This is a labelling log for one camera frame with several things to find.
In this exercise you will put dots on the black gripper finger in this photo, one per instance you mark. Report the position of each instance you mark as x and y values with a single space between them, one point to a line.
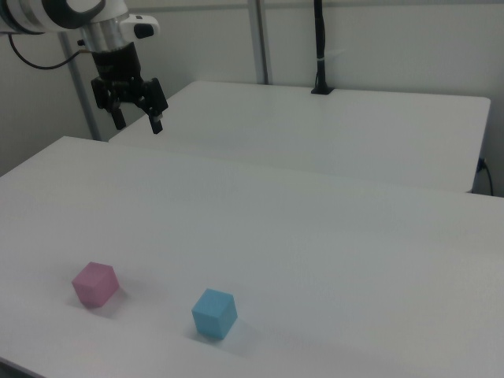
106 98
155 102

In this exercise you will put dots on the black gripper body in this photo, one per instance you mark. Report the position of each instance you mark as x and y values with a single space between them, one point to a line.
118 63

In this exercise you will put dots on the blue cube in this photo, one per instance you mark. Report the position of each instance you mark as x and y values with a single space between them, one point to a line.
214 313

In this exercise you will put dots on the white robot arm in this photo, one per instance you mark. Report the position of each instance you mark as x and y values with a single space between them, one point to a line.
47 13

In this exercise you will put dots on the pink cube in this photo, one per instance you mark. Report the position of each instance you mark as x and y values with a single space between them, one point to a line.
95 284

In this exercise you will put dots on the white side table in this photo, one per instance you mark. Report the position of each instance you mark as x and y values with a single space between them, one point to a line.
315 134

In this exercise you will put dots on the grey metal frame post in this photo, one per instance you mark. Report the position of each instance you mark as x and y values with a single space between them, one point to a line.
80 94
260 39

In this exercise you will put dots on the black camera pole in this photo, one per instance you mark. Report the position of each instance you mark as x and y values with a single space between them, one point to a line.
322 47

